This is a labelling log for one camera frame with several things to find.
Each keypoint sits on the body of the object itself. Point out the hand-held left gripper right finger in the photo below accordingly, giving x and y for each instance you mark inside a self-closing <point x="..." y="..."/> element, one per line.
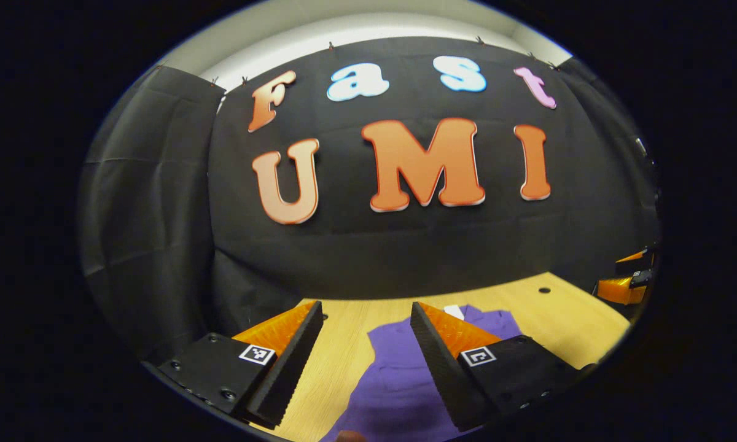
<point x="439" y="368"/>

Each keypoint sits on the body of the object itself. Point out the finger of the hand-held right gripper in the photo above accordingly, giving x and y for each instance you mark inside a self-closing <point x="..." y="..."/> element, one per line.
<point x="617" y="290"/>
<point x="629" y="256"/>

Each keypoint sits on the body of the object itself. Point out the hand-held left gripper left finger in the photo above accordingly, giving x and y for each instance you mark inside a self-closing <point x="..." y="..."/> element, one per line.
<point x="292" y="368"/>

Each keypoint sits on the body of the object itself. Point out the purple shirt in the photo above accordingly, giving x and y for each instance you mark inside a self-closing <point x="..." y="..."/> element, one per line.
<point x="393" y="393"/>

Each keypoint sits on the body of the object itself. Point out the black backdrop cloth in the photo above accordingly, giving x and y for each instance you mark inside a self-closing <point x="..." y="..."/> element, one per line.
<point x="405" y="252"/>

